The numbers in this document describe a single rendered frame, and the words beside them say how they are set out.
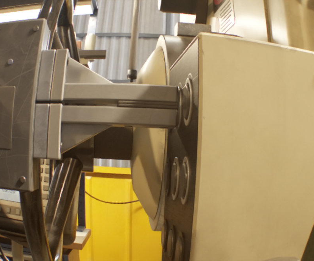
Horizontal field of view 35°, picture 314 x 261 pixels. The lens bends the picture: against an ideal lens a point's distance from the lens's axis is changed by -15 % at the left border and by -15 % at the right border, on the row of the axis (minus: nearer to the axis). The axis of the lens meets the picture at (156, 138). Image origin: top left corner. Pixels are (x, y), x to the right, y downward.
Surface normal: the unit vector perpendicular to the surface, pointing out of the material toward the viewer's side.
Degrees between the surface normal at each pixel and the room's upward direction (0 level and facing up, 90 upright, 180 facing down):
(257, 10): 90
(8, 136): 90
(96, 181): 90
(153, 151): 98
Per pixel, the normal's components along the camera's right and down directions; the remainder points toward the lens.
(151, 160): -0.83, 0.14
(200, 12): 0.05, 0.64
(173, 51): 0.10, -0.70
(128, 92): 0.10, -0.04
